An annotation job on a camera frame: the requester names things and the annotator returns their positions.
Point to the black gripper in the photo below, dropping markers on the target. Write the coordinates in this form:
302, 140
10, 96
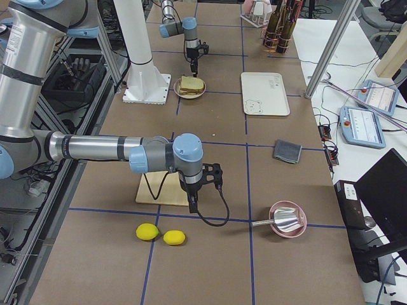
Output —
191, 53
192, 189

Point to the bread slice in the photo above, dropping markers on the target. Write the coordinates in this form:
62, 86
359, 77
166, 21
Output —
191, 84
187, 92

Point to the white round plate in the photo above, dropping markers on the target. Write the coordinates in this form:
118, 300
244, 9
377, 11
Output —
177, 85

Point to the white bear tray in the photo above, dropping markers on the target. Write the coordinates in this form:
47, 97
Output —
263, 94

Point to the bread slice on plate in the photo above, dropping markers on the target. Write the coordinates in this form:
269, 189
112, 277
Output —
187, 92

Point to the wooden cutting board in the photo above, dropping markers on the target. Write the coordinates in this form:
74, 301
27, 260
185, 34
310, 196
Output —
171, 192

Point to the yellow lemon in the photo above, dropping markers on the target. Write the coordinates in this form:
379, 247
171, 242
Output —
147, 232
174, 237

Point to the dark green wine bottle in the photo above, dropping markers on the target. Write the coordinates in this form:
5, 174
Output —
285, 34
273, 24

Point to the metal scoop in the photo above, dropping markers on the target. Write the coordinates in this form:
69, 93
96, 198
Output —
285, 219

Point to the grey folded cloth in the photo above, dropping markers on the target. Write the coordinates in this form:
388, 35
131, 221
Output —
287, 151

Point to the pink bowl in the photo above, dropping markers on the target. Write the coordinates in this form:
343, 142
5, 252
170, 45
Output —
290, 204

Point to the blue teach pendant tablet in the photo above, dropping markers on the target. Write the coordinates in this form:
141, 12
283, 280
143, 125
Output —
382, 97
361, 127

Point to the black desktop computer box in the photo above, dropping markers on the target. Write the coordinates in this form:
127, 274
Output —
371, 256

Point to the black laptop monitor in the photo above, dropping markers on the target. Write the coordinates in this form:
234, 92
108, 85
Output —
382, 190

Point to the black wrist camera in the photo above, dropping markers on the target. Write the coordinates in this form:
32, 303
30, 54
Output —
212, 174
203, 48

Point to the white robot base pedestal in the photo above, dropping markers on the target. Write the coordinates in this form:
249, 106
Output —
145, 83

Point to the white wire cup rack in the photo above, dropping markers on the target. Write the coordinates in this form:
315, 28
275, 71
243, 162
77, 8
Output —
256, 12

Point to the copper wire bottle rack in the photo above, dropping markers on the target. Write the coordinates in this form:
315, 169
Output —
273, 41

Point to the black case under frame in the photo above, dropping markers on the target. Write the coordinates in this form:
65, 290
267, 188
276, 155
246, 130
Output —
75, 81

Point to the aluminium frame post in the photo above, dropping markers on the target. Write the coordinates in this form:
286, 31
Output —
331, 45

